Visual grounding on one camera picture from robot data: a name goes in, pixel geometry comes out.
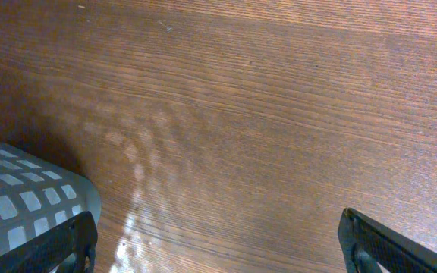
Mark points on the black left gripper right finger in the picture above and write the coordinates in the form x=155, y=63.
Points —
x=369, y=246

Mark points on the grey plastic basket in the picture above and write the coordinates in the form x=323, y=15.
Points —
x=36, y=196

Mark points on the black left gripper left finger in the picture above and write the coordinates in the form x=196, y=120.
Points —
x=68, y=247

